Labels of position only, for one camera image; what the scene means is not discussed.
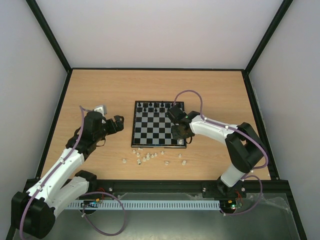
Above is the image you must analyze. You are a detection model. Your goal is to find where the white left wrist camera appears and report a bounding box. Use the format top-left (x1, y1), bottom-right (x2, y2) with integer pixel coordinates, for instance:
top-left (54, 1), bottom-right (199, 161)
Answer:
top-left (93, 104), bottom-right (107, 116)

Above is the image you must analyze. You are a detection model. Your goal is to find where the grey slotted cable duct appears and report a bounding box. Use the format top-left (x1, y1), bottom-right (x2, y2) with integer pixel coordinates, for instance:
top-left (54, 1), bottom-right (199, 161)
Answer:
top-left (66, 200), bottom-right (221, 211)

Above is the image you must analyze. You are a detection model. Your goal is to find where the left circuit board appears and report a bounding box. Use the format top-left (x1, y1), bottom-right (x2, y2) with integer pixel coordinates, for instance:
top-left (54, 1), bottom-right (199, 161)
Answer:
top-left (79, 198), bottom-right (103, 209)

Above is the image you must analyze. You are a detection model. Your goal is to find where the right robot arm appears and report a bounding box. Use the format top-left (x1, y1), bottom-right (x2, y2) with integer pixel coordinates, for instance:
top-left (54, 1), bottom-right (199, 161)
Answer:
top-left (166, 105), bottom-right (269, 197)

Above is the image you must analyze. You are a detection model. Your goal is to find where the black aluminium frame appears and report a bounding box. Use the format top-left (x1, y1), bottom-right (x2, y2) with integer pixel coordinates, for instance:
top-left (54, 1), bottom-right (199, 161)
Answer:
top-left (6, 0), bottom-right (308, 240)

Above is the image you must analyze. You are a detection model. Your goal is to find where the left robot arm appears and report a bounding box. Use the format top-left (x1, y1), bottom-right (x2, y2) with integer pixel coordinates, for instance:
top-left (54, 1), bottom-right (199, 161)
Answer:
top-left (11, 108), bottom-right (124, 240)

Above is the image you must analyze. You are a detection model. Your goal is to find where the green circuit board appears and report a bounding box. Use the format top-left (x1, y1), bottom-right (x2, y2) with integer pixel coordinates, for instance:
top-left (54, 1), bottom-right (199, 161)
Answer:
top-left (231, 202), bottom-right (243, 210)

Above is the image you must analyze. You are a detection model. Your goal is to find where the black and silver chessboard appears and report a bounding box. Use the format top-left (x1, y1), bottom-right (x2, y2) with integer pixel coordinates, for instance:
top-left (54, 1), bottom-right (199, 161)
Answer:
top-left (131, 100), bottom-right (187, 149)

